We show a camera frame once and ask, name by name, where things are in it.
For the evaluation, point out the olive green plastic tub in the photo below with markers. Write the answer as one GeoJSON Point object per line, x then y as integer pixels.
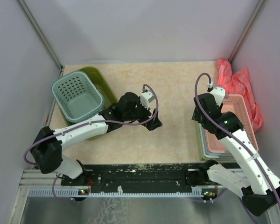
{"type": "Point", "coordinates": [101, 84]}

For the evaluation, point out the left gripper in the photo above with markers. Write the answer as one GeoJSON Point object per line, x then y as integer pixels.
{"type": "Point", "coordinates": [154, 125]}

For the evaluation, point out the light green perforated tray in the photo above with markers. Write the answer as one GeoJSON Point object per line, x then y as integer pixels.
{"type": "Point", "coordinates": [200, 144]}

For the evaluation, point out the red plastic bag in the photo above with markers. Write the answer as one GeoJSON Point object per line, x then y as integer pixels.
{"type": "Point", "coordinates": [239, 83]}

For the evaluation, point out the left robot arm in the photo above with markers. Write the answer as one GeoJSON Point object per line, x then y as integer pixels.
{"type": "Point", "coordinates": [131, 110]}

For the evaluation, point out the teal perforated basket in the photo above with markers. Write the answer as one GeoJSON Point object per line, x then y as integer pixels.
{"type": "Point", "coordinates": [77, 96]}

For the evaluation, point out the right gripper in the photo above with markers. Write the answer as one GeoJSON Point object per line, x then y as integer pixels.
{"type": "Point", "coordinates": [195, 116]}

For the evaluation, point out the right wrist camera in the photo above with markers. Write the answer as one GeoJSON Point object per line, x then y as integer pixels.
{"type": "Point", "coordinates": [218, 92]}

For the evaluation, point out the white perforated tray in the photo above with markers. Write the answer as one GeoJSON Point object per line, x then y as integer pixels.
{"type": "Point", "coordinates": [225, 157]}

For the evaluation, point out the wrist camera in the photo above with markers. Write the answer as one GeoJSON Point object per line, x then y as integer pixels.
{"type": "Point", "coordinates": [147, 96]}
{"type": "Point", "coordinates": [218, 92]}

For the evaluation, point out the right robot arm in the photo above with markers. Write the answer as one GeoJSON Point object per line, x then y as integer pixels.
{"type": "Point", "coordinates": [260, 190]}

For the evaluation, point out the blue perforated tray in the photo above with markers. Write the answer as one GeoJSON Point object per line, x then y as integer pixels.
{"type": "Point", "coordinates": [205, 146]}

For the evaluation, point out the pink perforated tray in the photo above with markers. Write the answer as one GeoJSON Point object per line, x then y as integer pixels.
{"type": "Point", "coordinates": [235, 116]}

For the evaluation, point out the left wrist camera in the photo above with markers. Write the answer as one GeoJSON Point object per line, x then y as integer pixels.
{"type": "Point", "coordinates": [147, 96]}

